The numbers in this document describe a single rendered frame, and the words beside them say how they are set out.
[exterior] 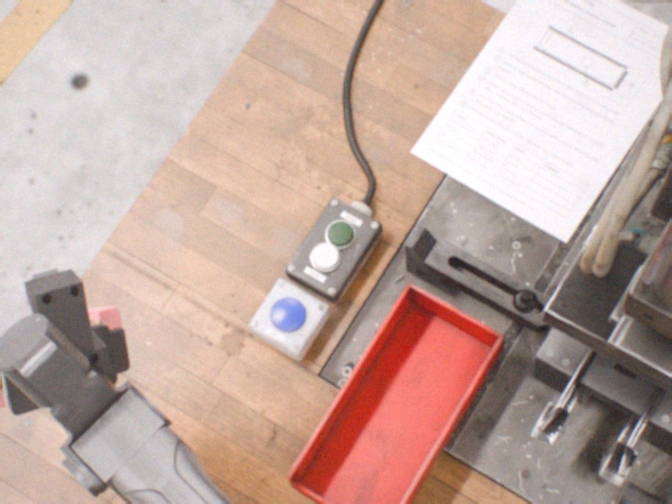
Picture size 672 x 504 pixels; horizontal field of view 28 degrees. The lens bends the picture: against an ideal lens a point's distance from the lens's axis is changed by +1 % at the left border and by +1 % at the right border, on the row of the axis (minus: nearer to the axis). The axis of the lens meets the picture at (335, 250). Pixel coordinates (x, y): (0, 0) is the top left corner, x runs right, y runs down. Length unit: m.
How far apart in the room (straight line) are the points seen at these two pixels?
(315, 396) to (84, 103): 1.32
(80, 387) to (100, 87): 1.60
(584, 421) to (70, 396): 0.60
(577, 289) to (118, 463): 0.46
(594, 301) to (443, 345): 0.27
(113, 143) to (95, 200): 0.12
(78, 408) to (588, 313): 0.47
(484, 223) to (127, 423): 0.58
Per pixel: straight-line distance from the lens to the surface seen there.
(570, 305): 1.27
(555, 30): 1.66
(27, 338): 1.16
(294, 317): 1.48
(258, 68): 1.64
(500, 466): 1.48
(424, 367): 1.49
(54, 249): 2.59
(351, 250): 1.51
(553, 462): 1.48
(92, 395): 1.16
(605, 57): 1.65
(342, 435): 1.48
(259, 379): 1.51
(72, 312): 1.21
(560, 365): 1.42
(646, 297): 1.14
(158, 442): 1.11
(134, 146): 2.63
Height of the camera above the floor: 2.35
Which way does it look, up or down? 70 degrees down
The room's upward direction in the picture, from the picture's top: 11 degrees counter-clockwise
